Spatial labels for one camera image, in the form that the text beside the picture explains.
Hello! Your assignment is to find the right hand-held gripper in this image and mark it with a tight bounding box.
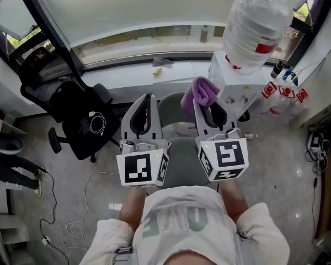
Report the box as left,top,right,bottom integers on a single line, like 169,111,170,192
192,98,249,182

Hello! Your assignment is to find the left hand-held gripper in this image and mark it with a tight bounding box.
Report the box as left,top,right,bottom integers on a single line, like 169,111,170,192
116,93,172,188

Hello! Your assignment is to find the purple cleaning cloth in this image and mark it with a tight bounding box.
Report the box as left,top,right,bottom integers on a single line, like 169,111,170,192
180,76,221,115

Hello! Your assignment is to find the grey-green chair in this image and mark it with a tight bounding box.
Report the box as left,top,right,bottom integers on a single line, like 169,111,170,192
157,91,218,189

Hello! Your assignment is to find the person's left forearm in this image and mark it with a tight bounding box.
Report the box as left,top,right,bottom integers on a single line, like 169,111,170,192
119,186,147,232

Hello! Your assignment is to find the person's right forearm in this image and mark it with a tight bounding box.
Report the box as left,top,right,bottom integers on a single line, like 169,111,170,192
219,179,249,224

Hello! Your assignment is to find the black office chair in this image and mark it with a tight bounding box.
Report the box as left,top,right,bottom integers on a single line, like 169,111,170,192
18,47,122,164

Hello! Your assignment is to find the grey folded sheet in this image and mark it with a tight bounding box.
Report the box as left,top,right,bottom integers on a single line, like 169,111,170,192
152,56,175,68

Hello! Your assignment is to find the black bottle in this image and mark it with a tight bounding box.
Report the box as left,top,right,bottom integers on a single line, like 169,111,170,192
270,60,286,79

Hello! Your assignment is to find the large plastic-wrapped water jug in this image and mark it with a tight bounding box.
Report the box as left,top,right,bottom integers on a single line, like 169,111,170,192
222,0,293,75

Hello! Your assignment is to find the white device with screen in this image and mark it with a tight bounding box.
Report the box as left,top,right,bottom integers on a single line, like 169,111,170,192
307,131,330,174

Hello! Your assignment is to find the person's white shirt torso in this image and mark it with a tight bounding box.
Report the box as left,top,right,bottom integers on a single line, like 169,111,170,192
78,185,291,265

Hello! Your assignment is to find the large black-framed window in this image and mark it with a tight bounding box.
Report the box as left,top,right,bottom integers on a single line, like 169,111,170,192
0,0,331,75

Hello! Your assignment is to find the white cabinet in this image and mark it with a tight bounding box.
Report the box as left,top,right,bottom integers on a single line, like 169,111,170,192
292,18,331,126

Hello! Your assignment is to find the brown wooden plank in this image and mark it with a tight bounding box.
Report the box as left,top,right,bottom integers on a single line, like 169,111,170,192
314,121,331,241

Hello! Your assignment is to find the grey round stool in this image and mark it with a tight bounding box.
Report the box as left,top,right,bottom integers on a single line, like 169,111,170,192
0,130,25,156

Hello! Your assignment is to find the white shelf unit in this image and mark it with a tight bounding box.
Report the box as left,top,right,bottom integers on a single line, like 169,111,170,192
0,116,29,265

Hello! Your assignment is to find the white coiled charger cable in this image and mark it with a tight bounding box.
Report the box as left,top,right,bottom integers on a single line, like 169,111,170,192
88,111,107,136

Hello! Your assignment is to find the long white floor cable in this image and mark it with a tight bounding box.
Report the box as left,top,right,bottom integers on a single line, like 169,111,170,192
61,171,119,259

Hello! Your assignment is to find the black floor cable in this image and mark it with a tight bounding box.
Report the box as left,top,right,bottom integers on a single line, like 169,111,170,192
38,166,70,265

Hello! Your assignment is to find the thin black cable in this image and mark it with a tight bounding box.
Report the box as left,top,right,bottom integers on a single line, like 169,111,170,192
305,147,325,248

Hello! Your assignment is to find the grey harness strap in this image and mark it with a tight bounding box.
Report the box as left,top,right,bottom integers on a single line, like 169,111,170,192
114,246,136,265
236,230,255,265

